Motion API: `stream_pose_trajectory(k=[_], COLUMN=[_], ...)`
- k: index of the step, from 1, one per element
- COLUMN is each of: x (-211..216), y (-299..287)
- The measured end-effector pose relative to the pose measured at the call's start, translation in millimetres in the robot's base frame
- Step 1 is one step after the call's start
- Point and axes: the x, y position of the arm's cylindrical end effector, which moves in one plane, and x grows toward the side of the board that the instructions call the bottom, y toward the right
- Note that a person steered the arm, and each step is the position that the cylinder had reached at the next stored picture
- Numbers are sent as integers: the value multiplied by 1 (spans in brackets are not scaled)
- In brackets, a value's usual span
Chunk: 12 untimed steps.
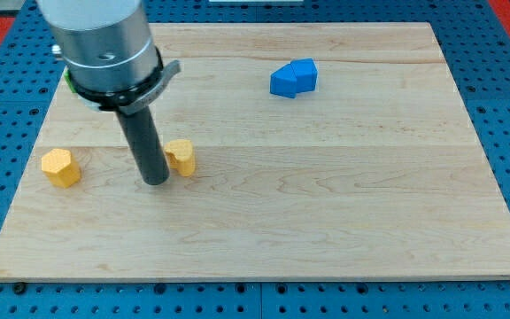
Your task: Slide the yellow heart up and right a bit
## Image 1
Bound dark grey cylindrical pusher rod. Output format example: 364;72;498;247
116;107;170;185

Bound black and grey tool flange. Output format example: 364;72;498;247
70;49;181;115

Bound yellow heart block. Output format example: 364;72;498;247
164;139;196;177

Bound green block behind arm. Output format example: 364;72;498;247
64;67;77;94

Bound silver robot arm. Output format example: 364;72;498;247
36;0;181;185

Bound yellow hexagon block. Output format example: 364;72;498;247
41;148;81;188

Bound blue pentagon block left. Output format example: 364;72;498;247
269;64;298;98

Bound blue pentagon block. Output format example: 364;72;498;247
269;64;298;98
290;58;318;93

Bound blue pentagon block right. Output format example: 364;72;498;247
290;58;318;93

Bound wooden board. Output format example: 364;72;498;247
0;22;510;283

